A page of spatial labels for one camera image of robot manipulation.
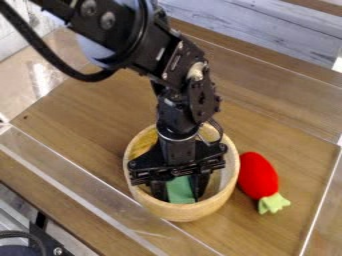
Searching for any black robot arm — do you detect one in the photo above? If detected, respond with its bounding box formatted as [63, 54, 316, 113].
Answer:
[30, 0, 227, 202]

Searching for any clear acrylic tray wall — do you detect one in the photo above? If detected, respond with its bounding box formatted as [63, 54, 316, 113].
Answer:
[0, 22, 342, 256]

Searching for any red plush strawberry toy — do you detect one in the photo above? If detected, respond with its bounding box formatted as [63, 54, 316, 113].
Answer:
[238, 152, 291, 215]

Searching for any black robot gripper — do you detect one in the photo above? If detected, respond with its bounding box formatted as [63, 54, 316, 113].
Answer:
[127, 140, 228, 202]

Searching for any black table mount bracket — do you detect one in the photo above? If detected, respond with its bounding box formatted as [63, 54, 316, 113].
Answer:
[0, 211, 76, 256]

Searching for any green rectangular block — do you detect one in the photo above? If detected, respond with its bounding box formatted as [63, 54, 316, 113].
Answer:
[167, 176, 195, 204]

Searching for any brown wooden bowl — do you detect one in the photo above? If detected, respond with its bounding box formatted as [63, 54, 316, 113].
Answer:
[123, 125, 240, 222]

